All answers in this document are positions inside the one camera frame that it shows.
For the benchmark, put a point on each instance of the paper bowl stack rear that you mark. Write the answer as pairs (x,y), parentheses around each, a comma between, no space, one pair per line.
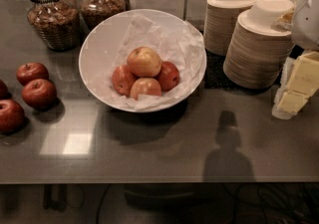
(220,21)

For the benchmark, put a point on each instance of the white paper liner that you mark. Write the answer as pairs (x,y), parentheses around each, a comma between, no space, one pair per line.
(172,42)

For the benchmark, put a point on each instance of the yellow-red top apple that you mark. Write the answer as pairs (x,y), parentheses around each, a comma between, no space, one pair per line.
(144,62)

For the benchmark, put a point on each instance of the paper bowl stack front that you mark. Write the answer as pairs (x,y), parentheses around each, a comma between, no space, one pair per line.
(257,51)

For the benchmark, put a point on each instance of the paper bowl stack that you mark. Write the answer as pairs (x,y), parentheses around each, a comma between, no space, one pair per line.
(257,51)
(220,21)

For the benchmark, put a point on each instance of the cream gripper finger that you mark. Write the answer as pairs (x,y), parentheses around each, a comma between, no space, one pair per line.
(302,83)

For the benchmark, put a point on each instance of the red apple on table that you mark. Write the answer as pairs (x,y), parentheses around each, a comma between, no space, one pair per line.
(31,71)
(11,116)
(39,94)

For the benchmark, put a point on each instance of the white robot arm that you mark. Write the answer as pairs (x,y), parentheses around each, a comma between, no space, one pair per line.
(305,26)

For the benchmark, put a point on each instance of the red left bowl apple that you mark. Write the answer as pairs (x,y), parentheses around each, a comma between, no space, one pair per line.
(123,80)

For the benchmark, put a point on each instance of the glass granola jar front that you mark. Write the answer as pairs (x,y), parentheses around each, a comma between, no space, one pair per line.
(56,22)

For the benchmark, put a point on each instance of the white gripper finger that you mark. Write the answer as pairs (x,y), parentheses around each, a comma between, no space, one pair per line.
(285,75)

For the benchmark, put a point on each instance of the white bowl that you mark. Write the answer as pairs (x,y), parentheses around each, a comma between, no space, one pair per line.
(99,52)

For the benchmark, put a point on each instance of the red right bowl apple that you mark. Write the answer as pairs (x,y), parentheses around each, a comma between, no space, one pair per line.
(168,76)

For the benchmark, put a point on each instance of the red bowl apple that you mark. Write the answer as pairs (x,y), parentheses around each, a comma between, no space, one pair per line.
(123,80)
(168,76)

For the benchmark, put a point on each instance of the yellow-red front bowl apple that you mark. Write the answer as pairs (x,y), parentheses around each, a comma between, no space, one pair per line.
(145,86)

